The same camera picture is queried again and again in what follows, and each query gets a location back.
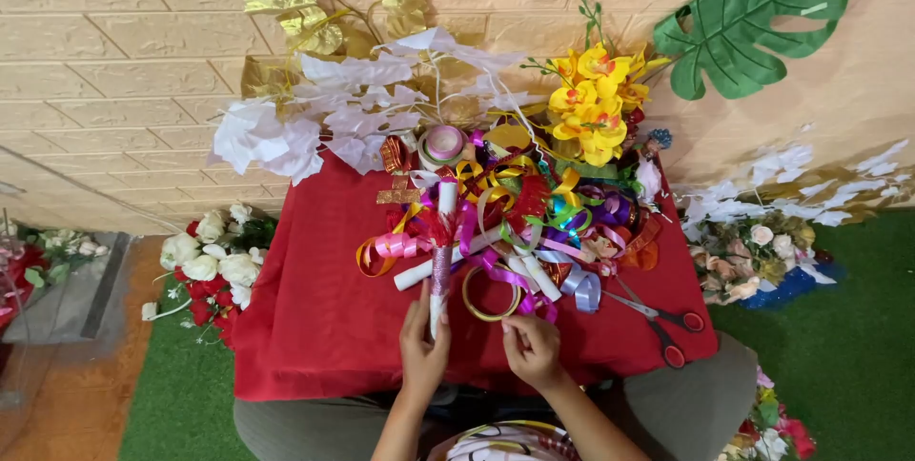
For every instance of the person's left hand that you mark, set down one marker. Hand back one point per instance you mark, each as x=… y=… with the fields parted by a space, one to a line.
x=423 y=357

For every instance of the person's right hand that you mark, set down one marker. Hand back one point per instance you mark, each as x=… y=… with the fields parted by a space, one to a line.
x=536 y=357

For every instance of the white paper roll pink glitter band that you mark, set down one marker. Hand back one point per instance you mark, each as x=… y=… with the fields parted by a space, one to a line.
x=441 y=271

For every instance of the short white paper roll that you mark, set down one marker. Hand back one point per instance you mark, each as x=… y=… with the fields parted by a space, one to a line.
x=517 y=271
x=543 y=281

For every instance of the long plain white paper roll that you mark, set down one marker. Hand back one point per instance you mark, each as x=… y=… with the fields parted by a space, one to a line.
x=414 y=276

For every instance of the person's patterned shirt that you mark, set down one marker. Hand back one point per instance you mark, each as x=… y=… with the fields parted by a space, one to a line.
x=500 y=447

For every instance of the red tablecloth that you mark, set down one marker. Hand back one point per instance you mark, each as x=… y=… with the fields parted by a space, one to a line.
x=322 y=318

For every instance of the heap of coloured ribbons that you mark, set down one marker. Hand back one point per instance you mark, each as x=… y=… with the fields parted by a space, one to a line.
x=557 y=211

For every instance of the person's grey trousers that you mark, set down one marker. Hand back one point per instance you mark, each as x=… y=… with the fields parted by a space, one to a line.
x=679 y=418

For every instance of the gold glitter cutout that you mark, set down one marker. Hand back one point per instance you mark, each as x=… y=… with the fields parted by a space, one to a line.
x=397 y=196

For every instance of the pink ribbon spool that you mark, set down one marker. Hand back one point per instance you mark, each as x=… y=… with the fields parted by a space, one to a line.
x=443 y=143

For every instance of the red and white rose bouquet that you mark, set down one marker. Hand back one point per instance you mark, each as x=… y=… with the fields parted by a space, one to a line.
x=214 y=268

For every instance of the pale rose bunch white leaves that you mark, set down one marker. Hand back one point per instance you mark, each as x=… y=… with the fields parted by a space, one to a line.
x=743 y=253

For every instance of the white artificial leaf branch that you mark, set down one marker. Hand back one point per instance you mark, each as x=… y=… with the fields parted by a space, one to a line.
x=350 y=121

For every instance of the yellow artificial orchid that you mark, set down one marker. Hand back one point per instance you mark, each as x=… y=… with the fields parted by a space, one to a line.
x=593 y=114

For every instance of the mixed colour flower bunch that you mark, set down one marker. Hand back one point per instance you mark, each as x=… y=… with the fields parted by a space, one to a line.
x=775 y=436

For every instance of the green artificial grass mat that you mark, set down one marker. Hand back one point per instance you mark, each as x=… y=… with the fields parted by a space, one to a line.
x=822 y=375

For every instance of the green artificial monstera leaf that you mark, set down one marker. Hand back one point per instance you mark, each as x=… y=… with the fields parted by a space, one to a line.
x=750 y=25

